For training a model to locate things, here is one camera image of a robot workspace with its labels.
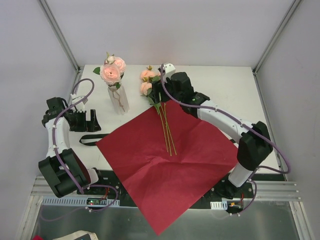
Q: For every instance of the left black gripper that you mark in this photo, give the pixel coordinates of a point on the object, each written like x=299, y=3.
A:
x=83, y=120

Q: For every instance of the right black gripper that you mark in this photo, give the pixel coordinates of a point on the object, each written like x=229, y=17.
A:
x=158, y=88

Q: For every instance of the pink artificial flower bunch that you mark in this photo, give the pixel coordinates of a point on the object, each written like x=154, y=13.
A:
x=148, y=77

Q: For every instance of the black ribbon with gold print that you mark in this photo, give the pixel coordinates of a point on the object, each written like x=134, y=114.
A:
x=90, y=140

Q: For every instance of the light pink rose stem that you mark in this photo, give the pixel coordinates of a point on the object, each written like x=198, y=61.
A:
x=112, y=71

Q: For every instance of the brown red wrapping paper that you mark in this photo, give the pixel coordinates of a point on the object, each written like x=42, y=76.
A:
x=163, y=184

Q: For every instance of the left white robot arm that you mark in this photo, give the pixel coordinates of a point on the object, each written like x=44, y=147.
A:
x=62, y=168

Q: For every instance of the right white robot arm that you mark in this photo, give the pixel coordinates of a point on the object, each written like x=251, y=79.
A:
x=252, y=138

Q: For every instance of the white ribbed ceramic vase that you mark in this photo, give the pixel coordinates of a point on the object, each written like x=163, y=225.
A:
x=118, y=98

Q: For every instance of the red object at bottom edge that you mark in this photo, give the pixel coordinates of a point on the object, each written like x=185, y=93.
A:
x=37, y=237

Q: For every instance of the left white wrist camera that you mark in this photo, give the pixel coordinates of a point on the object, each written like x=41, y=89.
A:
x=79, y=102

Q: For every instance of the left white cable duct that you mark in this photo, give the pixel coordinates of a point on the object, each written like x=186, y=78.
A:
x=79, y=202

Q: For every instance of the white cable duct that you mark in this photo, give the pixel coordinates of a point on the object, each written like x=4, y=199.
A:
x=79, y=202
x=225, y=205

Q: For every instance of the left aluminium frame post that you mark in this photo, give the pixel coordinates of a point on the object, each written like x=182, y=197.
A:
x=59, y=34

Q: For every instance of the aluminium frame post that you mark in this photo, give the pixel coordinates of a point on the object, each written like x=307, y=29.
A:
x=277, y=34
x=59, y=34

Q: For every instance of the right white cable duct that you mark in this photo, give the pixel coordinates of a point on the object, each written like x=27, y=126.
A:
x=225, y=205

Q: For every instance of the right aluminium frame post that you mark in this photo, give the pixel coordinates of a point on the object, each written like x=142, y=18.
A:
x=277, y=34

